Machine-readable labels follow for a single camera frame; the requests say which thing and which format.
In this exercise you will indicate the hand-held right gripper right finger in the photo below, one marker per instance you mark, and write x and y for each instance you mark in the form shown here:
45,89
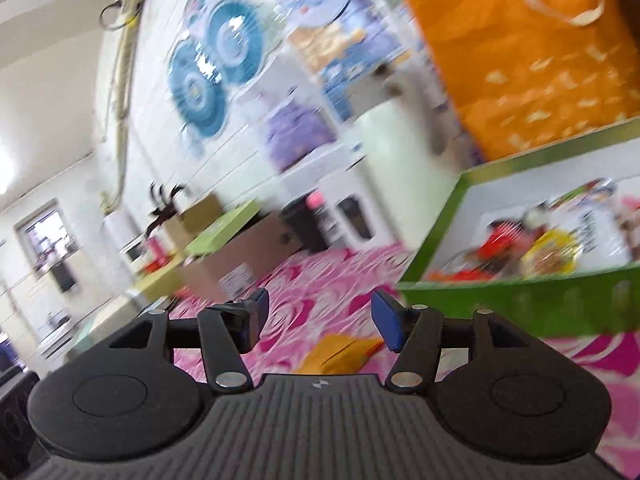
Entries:
387,320

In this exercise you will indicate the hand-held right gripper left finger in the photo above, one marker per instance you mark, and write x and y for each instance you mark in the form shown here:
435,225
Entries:
260,305

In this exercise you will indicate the yellow cloth item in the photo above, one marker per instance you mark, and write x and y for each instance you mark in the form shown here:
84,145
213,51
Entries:
340,352

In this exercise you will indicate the green cardboard box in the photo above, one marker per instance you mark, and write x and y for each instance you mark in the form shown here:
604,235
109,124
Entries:
525,305

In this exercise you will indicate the large cardboard box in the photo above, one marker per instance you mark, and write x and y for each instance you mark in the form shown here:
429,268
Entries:
235,265

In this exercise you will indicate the pink rose tablecloth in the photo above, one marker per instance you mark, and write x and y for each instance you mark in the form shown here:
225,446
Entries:
310,290

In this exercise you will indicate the orange snack packet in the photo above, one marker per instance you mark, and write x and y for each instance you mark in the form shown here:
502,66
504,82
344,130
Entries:
452,274

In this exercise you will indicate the light green box lid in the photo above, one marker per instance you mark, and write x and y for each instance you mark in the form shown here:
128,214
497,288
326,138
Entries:
220,230

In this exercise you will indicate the black travel cup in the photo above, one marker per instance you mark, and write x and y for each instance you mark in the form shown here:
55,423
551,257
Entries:
297,227

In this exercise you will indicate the brown cardboard box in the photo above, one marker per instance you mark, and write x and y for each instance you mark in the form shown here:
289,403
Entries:
200,212

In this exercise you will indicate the clear bottle with pink cap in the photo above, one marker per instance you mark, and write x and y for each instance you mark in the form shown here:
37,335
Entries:
317,210

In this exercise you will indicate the red box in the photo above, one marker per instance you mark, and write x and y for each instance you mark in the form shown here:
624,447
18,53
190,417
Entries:
156,255

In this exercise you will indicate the white box with cup print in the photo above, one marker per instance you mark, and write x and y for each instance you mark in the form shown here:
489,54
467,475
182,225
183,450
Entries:
352,210

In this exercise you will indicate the red snack packet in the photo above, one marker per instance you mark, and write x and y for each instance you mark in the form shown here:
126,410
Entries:
502,247

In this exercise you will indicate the dark deer ornament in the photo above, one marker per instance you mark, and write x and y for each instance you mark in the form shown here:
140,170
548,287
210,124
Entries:
162,207

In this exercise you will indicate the yellow printed snack packet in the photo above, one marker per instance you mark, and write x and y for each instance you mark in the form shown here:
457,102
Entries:
550,255

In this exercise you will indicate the purple bedding poster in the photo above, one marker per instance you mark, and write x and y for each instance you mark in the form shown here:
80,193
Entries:
295,130

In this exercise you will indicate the cream thermos jug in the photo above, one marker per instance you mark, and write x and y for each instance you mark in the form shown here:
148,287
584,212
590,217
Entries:
395,135

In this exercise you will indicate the dark blue paper fan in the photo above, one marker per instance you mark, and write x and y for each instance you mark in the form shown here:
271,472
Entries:
197,92

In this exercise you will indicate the window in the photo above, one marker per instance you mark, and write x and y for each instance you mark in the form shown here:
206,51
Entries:
47,242

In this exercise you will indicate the white and blue snack packet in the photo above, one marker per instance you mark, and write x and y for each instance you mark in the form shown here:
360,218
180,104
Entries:
595,220

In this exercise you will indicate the blue bedding poster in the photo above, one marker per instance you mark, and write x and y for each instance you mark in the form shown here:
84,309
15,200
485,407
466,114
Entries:
345,55

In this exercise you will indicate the black speaker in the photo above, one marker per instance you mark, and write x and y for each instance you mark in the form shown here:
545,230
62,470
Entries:
12,410

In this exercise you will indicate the orange tote bag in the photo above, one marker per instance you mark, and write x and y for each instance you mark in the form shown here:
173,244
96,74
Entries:
525,60

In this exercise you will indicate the wall pipe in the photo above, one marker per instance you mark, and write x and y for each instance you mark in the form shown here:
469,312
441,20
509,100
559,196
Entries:
122,85

